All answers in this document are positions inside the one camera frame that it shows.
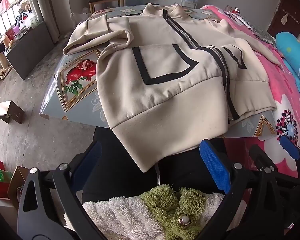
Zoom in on dark red door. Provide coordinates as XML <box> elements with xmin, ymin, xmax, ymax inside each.
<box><xmin>267</xmin><ymin>0</ymin><xmax>300</xmax><ymax>39</ymax></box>

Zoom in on grey cabinet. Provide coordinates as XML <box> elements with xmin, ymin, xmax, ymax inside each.
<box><xmin>6</xmin><ymin>20</ymin><xmax>58</xmax><ymax>80</ymax></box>

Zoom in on brown cardboard box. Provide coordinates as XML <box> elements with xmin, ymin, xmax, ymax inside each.
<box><xmin>7</xmin><ymin>165</ymin><xmax>30</xmax><ymax>210</ymax></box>

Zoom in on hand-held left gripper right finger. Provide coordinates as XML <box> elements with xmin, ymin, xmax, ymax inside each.
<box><xmin>199</xmin><ymin>139</ymin><xmax>298</xmax><ymax>240</ymax></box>

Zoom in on beige zip jacket black trim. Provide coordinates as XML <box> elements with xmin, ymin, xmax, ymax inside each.
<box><xmin>63</xmin><ymin>3</ymin><xmax>282</xmax><ymax>173</ymax></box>

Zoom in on fruit pattern tablecloth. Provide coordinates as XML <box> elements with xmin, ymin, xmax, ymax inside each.
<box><xmin>39</xmin><ymin>5</ymin><xmax>278</xmax><ymax>140</ymax></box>

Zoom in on grey curtain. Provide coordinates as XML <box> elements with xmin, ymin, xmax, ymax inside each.
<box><xmin>27</xmin><ymin>0</ymin><xmax>60</xmax><ymax>43</ymax></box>

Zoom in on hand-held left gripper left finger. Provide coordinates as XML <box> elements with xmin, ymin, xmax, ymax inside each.
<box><xmin>17</xmin><ymin>141</ymin><xmax>108</xmax><ymax>240</ymax></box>

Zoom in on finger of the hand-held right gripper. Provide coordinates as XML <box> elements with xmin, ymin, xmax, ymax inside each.
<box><xmin>249</xmin><ymin>145</ymin><xmax>275</xmax><ymax>171</ymax></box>
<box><xmin>279</xmin><ymin>135</ymin><xmax>300</xmax><ymax>180</ymax></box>

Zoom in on grey lace-trimmed pillow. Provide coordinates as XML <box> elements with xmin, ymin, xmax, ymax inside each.
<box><xmin>225</xmin><ymin>11</ymin><xmax>277</xmax><ymax>47</ymax></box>

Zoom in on blue patterned pillow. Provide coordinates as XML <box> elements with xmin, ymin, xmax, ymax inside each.
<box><xmin>276</xmin><ymin>32</ymin><xmax>300</xmax><ymax>100</ymax></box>

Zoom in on small brown wooden stool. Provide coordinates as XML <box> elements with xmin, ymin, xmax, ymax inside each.
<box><xmin>0</xmin><ymin>100</ymin><xmax>25</xmax><ymax>124</ymax></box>

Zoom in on pink floral blanket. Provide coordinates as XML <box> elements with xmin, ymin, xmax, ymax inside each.
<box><xmin>200</xmin><ymin>4</ymin><xmax>300</xmax><ymax>180</ymax></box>

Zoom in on white water dispenser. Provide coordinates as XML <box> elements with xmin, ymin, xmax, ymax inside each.
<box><xmin>179</xmin><ymin>0</ymin><xmax>198</xmax><ymax>9</ymax></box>

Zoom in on white plastic bag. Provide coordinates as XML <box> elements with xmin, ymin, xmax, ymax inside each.
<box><xmin>19</xmin><ymin>12</ymin><xmax>38</xmax><ymax>29</ymax></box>

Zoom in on black pants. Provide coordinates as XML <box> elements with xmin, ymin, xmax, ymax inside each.
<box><xmin>81</xmin><ymin>126</ymin><xmax>228</xmax><ymax>203</ymax></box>

